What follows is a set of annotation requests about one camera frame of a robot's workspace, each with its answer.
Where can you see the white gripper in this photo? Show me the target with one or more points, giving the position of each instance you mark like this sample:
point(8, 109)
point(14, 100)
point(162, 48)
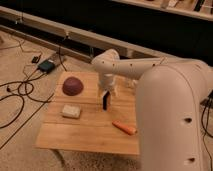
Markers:
point(107, 82)

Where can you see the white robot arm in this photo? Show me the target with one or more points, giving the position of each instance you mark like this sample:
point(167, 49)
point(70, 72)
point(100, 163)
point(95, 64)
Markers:
point(168, 94)

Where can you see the maroon upturned bowl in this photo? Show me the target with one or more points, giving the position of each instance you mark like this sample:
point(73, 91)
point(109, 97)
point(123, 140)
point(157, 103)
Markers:
point(72, 86)

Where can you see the white sponge block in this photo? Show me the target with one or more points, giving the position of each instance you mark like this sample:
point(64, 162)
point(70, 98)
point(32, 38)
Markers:
point(71, 111)

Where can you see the wooden table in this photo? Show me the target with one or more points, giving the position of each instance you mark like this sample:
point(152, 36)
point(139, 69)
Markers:
point(92, 131)

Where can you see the orange carrot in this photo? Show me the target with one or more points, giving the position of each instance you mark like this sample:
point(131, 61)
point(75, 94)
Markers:
point(125, 128)

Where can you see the teal power adapter box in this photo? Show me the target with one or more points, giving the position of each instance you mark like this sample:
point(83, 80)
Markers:
point(46, 66)

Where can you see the small black plug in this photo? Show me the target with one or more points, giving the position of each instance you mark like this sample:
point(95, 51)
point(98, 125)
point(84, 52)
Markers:
point(36, 59)

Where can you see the wooden shelf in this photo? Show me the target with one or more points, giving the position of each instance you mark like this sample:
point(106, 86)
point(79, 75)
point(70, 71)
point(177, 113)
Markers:
point(180, 7)

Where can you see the long metal rail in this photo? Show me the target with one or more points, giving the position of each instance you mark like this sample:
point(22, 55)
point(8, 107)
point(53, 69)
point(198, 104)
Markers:
point(75, 34)

